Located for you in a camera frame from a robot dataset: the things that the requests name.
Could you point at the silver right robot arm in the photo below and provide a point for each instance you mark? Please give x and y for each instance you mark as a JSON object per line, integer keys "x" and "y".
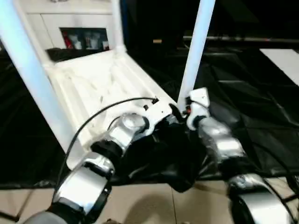
{"x": 224, "y": 142}

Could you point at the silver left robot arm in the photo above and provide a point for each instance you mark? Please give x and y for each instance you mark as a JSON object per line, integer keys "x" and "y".
{"x": 81, "y": 182}

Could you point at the black work mat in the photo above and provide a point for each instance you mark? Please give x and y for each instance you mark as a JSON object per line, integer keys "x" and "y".
{"x": 245, "y": 105}

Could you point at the white flat board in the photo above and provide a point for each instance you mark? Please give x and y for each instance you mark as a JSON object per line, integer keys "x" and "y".
{"x": 285, "y": 63}

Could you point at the white bottle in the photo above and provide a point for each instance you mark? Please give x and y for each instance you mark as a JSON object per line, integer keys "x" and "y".
{"x": 77, "y": 44}

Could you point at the red package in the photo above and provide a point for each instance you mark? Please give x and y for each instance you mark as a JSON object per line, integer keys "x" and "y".
{"x": 67, "y": 41}

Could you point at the white glass-door cabinet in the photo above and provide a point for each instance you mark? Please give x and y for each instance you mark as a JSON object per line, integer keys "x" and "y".
{"x": 81, "y": 18}

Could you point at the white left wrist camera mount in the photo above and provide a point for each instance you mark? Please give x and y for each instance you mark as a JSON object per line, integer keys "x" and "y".
{"x": 158, "y": 110}

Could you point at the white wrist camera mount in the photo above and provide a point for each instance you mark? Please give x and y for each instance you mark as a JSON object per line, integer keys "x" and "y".
{"x": 158, "y": 110}
{"x": 199, "y": 95}

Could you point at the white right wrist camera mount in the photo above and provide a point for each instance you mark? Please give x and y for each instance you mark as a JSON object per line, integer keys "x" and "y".
{"x": 199, "y": 95}

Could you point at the dark metal rail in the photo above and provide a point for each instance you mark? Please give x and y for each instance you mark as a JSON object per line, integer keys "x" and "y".
{"x": 245, "y": 38}

